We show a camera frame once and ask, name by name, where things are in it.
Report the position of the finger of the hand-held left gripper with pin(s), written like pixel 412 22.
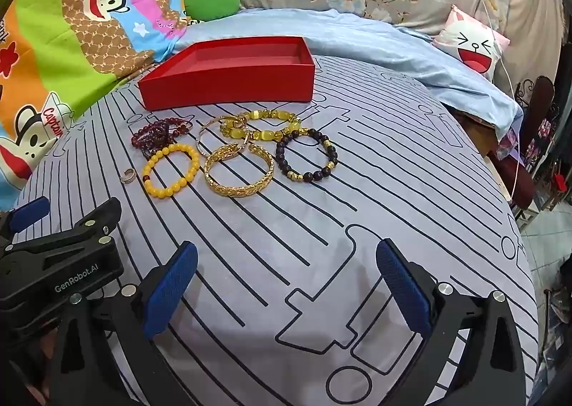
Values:
pixel 29 214
pixel 100 218

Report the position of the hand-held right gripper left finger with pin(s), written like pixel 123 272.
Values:
pixel 170 294

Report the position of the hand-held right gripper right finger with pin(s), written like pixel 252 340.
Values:
pixel 402 290

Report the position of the thin gold bangle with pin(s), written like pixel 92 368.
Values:
pixel 199 138

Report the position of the red cardboard box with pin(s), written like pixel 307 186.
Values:
pixel 223 84

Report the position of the grey striped bed sheet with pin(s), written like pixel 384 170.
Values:
pixel 268 218

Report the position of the cartoon monkey printed blanket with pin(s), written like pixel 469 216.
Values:
pixel 67 30

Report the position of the light blue blanket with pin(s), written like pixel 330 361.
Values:
pixel 380 53

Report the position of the dark metal chair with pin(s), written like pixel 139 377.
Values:
pixel 543 93

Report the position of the white cartoon face pillow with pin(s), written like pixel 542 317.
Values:
pixel 473 46

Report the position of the beige cloth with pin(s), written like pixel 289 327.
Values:
pixel 536 8

